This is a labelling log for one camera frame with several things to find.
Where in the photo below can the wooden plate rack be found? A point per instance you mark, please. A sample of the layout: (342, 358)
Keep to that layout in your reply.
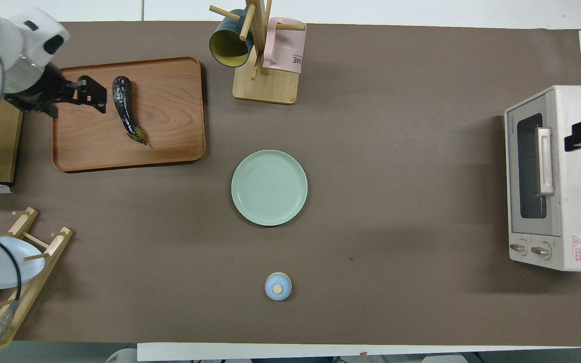
(43, 252)

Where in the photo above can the white toaster oven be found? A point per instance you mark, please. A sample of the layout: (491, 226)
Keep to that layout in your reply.
(573, 201)

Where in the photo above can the wooden mug tree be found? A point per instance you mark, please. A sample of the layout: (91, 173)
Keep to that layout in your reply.
(265, 88)

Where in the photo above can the pink mug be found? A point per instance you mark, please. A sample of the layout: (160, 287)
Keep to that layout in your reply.
(285, 50)

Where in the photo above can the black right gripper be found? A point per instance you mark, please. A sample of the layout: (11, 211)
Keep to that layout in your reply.
(43, 93)

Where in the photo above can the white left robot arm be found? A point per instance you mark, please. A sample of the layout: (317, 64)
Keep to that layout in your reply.
(8, 45)

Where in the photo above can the brown wooden tray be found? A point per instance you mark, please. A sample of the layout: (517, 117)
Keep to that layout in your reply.
(169, 111)

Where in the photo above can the small blue dome bell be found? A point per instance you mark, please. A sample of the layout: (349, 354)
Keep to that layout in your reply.
(278, 286)

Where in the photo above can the dark purple eggplant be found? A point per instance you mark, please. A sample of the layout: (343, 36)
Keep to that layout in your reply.
(124, 103)

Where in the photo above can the brown table mat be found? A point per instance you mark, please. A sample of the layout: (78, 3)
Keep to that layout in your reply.
(396, 176)

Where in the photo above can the dark blue mug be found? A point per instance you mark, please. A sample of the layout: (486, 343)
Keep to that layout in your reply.
(227, 45)

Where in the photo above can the pale green plate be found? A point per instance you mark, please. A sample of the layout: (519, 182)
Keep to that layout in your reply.
(269, 187)

